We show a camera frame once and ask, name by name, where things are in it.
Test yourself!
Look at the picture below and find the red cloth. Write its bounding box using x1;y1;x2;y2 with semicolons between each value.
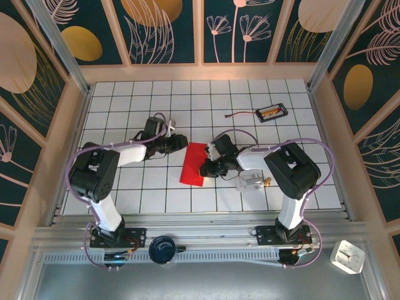
179;141;209;186

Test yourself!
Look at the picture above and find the white square clock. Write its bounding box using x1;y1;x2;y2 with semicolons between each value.
330;239;366;275

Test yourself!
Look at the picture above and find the clear plastic connector block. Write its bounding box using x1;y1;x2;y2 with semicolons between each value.
234;173;263;193

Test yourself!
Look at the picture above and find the black battery pack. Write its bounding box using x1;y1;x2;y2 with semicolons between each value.
255;102;289;123

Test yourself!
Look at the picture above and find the dark blue mug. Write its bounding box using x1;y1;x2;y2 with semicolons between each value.
148;236;188;265

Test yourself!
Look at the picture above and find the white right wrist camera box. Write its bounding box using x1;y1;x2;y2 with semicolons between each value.
203;141;221;162

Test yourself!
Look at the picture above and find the thin red wire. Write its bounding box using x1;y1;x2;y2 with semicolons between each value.
225;111;258;119

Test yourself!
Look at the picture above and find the aluminium front rail frame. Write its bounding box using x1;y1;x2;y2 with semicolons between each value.
31;211;369;253

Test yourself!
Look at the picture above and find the aluminium side rail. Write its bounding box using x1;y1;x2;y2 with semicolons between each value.
309;90;356;221
46;92;93;226

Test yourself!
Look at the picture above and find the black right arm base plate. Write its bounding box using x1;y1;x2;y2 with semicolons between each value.
256;224;313;246

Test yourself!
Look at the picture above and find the grey slotted cable duct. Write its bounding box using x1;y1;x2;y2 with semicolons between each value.
43;251;282;264

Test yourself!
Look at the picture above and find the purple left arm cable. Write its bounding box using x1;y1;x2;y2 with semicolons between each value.
67;111;176;270

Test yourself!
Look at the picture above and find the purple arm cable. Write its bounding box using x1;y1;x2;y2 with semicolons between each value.
67;111;176;270
215;127;337;270

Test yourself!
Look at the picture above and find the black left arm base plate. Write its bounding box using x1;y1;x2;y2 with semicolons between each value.
89;227;147;248

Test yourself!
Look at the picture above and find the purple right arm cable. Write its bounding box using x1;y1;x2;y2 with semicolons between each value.
215;127;337;270

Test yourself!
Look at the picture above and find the aluminium corner post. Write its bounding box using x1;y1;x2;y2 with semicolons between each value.
307;0;373;92
24;0;92;94

